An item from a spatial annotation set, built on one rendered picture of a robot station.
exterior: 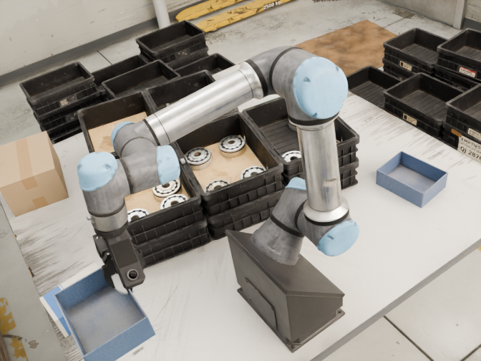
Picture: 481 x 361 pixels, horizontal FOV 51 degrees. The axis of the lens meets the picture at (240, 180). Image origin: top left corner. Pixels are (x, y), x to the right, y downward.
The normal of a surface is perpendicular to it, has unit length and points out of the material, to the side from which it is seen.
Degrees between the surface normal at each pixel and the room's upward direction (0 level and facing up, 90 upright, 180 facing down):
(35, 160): 0
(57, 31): 90
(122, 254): 33
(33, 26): 90
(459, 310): 0
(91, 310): 1
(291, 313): 90
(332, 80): 76
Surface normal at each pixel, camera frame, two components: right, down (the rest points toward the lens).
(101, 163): -0.04, -0.80
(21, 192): 0.40, 0.56
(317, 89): 0.42, 0.33
